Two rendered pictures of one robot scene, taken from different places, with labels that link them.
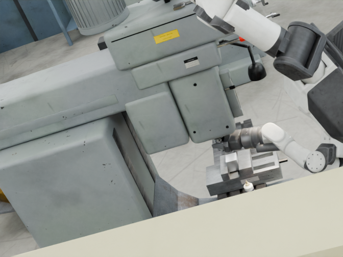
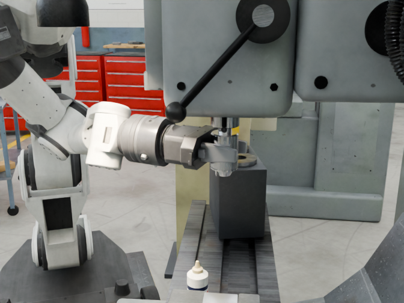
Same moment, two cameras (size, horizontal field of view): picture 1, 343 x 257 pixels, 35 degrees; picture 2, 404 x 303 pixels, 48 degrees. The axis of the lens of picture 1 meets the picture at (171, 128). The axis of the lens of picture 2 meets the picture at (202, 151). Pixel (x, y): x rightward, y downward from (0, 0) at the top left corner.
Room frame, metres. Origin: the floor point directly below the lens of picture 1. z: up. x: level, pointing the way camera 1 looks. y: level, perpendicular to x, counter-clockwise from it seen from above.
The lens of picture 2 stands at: (2.71, -0.31, 1.46)
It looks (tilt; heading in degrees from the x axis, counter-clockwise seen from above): 17 degrees down; 172
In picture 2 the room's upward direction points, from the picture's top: straight up
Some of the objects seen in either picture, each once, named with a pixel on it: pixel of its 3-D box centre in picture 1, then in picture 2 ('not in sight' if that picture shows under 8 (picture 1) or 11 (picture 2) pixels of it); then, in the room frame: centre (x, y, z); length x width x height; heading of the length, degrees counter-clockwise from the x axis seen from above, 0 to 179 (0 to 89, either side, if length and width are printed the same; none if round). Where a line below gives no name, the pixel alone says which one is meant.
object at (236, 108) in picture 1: (230, 93); (156, 22); (1.96, -0.28, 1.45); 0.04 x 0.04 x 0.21; 78
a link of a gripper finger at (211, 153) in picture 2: not in sight; (217, 154); (2.01, -0.19, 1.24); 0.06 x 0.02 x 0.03; 59
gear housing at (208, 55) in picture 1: (175, 54); not in sight; (1.99, -0.13, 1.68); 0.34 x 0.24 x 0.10; 78
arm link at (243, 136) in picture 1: (240, 139); (175, 144); (1.93, -0.25, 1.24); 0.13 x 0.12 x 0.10; 149
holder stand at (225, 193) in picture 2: not in sight; (235, 186); (1.56, -0.06, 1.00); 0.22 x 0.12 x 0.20; 177
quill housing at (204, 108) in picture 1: (202, 96); (229, 5); (1.98, -0.16, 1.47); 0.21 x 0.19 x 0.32; 168
